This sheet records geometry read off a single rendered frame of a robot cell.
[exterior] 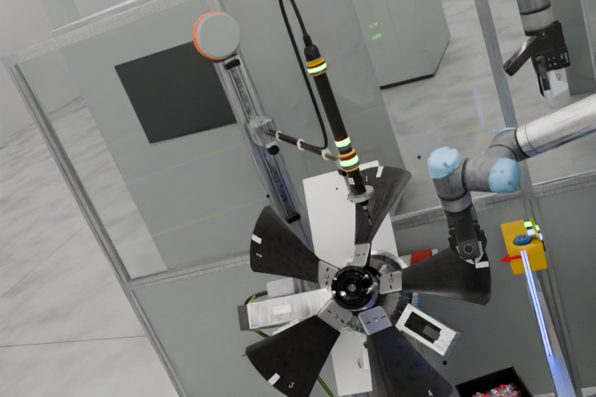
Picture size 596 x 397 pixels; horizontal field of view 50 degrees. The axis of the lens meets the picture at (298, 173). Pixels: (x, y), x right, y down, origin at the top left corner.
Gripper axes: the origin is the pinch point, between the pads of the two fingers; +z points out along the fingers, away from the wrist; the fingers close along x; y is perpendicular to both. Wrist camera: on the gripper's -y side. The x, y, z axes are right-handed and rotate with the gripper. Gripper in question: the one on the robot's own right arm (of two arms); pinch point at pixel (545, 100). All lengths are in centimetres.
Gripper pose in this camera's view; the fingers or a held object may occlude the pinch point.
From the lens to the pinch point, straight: 182.8
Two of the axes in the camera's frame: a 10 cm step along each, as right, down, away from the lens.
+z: 3.4, 8.8, 3.4
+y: 9.3, -2.5, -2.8
